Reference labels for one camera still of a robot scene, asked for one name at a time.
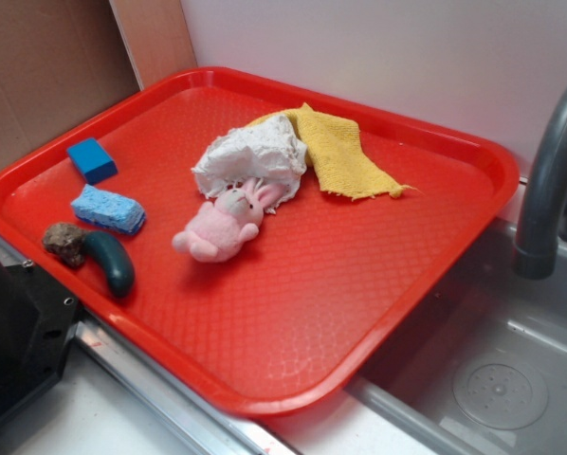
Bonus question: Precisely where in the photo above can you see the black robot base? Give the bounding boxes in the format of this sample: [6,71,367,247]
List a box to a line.
[0,261,81,425]

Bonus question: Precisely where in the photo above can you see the blue rectangular block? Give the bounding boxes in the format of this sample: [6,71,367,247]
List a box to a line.
[66,137,119,185]

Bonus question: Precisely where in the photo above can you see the red plastic tray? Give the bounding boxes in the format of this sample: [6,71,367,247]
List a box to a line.
[0,67,519,417]

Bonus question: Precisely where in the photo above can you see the pink plush bunny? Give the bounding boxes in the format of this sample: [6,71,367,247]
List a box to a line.
[172,178,288,263]

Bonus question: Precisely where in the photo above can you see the crumpled white paper towel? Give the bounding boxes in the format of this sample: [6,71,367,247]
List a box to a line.
[192,114,308,214]

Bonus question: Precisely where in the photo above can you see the yellow cloth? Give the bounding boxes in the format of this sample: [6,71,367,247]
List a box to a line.
[241,104,410,202]

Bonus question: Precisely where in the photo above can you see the light blue sponge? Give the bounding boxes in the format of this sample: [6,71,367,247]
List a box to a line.
[70,185,146,235]

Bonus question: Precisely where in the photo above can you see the dark green toy cucumber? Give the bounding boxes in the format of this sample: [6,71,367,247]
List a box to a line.
[83,231,136,298]

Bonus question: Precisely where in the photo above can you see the brown rock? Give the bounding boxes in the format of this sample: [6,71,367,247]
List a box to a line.
[42,223,89,268]

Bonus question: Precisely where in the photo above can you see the grey plastic sink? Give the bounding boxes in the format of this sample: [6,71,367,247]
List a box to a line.
[348,221,567,454]

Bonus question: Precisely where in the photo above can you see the grey faucet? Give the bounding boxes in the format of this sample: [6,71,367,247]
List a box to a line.
[513,88,567,280]

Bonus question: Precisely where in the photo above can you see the brown cardboard panel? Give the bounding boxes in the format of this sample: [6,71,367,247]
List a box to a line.
[0,1,138,170]

